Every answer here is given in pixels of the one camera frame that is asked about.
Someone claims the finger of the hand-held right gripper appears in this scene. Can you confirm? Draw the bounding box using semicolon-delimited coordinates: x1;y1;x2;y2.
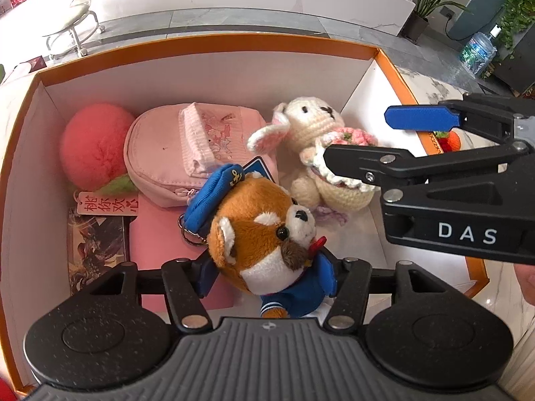
385;93;535;142
323;142;519;188

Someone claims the sailor red panda plush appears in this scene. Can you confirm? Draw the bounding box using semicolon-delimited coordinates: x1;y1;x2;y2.
178;164;337;320

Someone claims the leafy green plant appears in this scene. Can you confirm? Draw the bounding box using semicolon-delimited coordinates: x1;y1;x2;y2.
497;0;535;55

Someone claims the blue water jug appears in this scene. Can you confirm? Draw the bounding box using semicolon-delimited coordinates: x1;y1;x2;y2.
459;25;502;77

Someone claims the pink notebook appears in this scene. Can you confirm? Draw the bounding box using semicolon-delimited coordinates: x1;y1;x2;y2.
129;196;239;312

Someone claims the purple yarn piece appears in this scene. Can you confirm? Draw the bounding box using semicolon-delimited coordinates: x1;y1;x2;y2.
313;206;348;226

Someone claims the black planter box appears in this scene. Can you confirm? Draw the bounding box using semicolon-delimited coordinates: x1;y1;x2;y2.
499;54;535;97

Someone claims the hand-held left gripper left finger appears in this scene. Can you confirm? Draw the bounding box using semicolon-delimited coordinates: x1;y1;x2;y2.
90;253;220;331

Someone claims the pink fabric pouch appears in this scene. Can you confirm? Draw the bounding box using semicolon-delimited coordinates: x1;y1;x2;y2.
124;101;280;209

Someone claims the pink round coaster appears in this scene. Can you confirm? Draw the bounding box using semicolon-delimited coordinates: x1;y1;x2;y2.
14;60;42;80

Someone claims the person's right hand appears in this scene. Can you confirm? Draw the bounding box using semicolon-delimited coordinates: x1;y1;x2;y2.
518;264;535;299

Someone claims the clear seat rolling stool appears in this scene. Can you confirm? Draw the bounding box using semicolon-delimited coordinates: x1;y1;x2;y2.
43;0;105;61

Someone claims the red crochet strawberry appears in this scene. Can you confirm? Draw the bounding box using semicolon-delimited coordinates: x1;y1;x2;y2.
432;130;461;153

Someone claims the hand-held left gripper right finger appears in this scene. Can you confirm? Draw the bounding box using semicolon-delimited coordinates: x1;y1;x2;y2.
315;251;444;331

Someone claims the illustrated picture card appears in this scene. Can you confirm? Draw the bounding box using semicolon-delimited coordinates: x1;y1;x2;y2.
67;209;130;297

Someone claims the pink peach plush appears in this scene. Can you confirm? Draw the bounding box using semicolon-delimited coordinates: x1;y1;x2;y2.
60;106;136;195

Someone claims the cream crochet bunny doll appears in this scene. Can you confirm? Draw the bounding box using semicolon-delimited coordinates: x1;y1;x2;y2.
246;97;379;216

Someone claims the potted plant black pot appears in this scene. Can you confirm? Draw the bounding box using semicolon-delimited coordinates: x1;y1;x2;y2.
400;0;473;43

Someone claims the blue sign charm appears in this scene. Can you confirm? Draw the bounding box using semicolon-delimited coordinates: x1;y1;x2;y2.
240;156;268;180

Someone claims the orange storage box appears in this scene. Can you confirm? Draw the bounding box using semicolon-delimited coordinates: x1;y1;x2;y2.
0;32;490;395

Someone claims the pink paper tag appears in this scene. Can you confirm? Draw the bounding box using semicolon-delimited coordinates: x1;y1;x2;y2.
75;191;139;218

